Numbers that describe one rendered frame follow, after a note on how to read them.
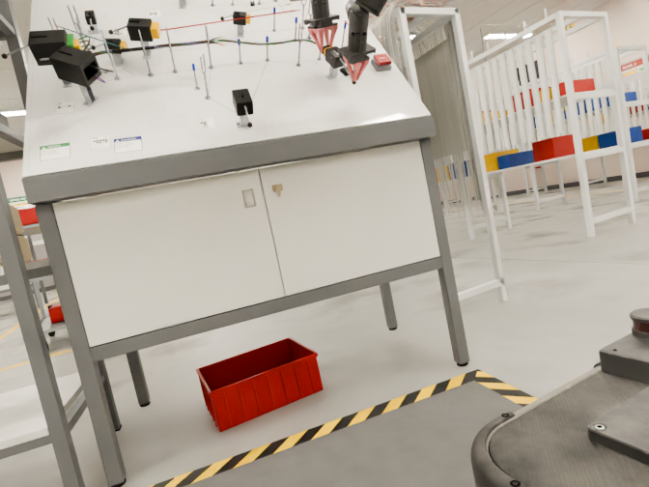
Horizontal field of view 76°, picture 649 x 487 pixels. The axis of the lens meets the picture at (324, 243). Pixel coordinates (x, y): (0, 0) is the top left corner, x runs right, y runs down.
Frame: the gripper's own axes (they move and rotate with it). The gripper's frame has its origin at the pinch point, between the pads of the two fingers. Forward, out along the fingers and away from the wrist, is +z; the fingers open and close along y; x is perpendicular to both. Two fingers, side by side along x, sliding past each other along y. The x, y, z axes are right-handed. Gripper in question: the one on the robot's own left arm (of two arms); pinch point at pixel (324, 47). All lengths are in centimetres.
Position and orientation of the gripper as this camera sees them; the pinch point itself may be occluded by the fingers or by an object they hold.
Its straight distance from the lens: 152.3
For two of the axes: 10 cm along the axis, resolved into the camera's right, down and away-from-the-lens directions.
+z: 1.3, 8.1, 5.7
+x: 5.5, 4.2, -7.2
